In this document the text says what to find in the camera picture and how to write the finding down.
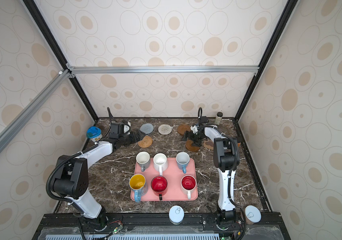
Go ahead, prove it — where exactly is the slanted aluminium frame bar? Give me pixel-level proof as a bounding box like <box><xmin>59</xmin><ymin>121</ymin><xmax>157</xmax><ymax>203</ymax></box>
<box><xmin>0</xmin><ymin>69</ymin><xmax>70</xmax><ymax>153</ymax></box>

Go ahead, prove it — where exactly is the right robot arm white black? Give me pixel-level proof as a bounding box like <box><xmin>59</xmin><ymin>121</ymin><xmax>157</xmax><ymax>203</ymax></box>
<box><xmin>184</xmin><ymin>125</ymin><xmax>242</xmax><ymax>229</ymax></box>

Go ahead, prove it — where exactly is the grey mug white inside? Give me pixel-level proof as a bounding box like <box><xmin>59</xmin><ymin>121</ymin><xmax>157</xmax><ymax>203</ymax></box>
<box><xmin>136</xmin><ymin>152</ymin><xmax>151</xmax><ymax>172</ymax></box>

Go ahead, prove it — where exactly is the light blue fabric coaster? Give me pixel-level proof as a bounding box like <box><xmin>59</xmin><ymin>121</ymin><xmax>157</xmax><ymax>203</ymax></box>
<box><xmin>140</xmin><ymin>123</ymin><xmax>154</xmax><ymax>135</ymax></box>

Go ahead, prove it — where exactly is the white mug red inside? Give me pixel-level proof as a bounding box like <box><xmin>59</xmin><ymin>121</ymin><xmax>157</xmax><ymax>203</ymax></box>
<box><xmin>180</xmin><ymin>175</ymin><xmax>197</xmax><ymax>200</ymax></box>

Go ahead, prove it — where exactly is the brown wooden round coaster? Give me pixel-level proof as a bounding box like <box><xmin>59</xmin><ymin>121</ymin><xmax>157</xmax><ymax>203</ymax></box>
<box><xmin>177</xmin><ymin>124</ymin><xmax>190</xmax><ymax>136</ymax></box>

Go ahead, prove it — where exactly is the black mug red inside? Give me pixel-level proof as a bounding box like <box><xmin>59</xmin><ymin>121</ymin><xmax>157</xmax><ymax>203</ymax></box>
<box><xmin>151</xmin><ymin>176</ymin><xmax>168</xmax><ymax>201</ymax></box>

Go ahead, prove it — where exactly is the paw shaped wooden coaster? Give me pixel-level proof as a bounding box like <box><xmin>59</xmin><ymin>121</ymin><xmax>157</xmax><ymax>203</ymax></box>
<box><xmin>203</xmin><ymin>140</ymin><xmax>214</xmax><ymax>150</ymax></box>

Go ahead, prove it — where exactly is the horizontal aluminium frame bar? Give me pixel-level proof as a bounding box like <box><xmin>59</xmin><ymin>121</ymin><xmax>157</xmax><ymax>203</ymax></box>
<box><xmin>69</xmin><ymin>66</ymin><xmax>259</xmax><ymax>74</ymax></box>

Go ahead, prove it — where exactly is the clear bottle black cap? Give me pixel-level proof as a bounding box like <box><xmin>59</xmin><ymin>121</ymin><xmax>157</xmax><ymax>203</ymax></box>
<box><xmin>214</xmin><ymin>112</ymin><xmax>223</xmax><ymax>126</ymax></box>

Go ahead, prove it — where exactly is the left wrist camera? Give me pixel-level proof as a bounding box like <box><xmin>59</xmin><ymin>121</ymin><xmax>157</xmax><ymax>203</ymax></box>
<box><xmin>110</xmin><ymin>121</ymin><xmax>131</xmax><ymax>136</ymax></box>

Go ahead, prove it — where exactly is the pink plastic tray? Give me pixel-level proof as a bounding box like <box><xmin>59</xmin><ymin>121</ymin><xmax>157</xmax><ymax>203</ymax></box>
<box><xmin>130</xmin><ymin>157</ymin><xmax>199</xmax><ymax>202</ymax></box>

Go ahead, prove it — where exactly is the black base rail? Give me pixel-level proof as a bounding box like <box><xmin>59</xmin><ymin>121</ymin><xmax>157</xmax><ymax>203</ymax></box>
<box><xmin>33</xmin><ymin>212</ymin><xmax>290</xmax><ymax>240</ymax></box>

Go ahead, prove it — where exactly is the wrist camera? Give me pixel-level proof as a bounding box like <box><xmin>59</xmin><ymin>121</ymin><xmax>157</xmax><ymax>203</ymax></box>
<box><xmin>110</xmin><ymin>121</ymin><xmax>131</xmax><ymax>136</ymax></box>
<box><xmin>190</xmin><ymin>118</ymin><xmax>201</xmax><ymax>134</ymax></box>

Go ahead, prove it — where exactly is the light blue mug white inside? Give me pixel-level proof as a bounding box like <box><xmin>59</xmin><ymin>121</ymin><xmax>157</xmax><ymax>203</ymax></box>
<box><xmin>176</xmin><ymin>152</ymin><xmax>190</xmax><ymax>174</ymax></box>

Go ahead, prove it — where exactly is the white multicolour woven coaster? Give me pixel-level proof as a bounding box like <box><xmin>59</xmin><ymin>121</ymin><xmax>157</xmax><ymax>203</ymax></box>
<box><xmin>158</xmin><ymin>124</ymin><xmax>172</xmax><ymax>135</ymax></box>

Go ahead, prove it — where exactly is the blue lid snack tub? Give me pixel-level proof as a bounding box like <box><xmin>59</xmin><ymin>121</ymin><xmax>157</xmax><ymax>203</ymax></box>
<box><xmin>87</xmin><ymin>126</ymin><xmax>102</xmax><ymax>142</ymax></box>

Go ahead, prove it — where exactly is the blue mug yellow inside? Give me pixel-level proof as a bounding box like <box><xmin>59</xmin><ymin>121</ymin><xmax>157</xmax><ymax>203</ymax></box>
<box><xmin>130</xmin><ymin>174</ymin><xmax>148</xmax><ymax>202</ymax></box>

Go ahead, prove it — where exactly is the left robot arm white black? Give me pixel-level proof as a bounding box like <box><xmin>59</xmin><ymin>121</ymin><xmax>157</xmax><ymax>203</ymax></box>
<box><xmin>46</xmin><ymin>130</ymin><xmax>146</xmax><ymax>231</ymax></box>

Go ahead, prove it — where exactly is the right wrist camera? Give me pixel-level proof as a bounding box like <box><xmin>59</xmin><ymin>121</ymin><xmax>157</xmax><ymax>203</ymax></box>
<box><xmin>190</xmin><ymin>118</ymin><xmax>201</xmax><ymax>134</ymax></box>

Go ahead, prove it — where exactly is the white round lid container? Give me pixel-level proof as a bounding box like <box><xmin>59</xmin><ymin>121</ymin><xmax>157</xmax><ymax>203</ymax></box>
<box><xmin>169</xmin><ymin>205</ymin><xmax>184</xmax><ymax>225</ymax></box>

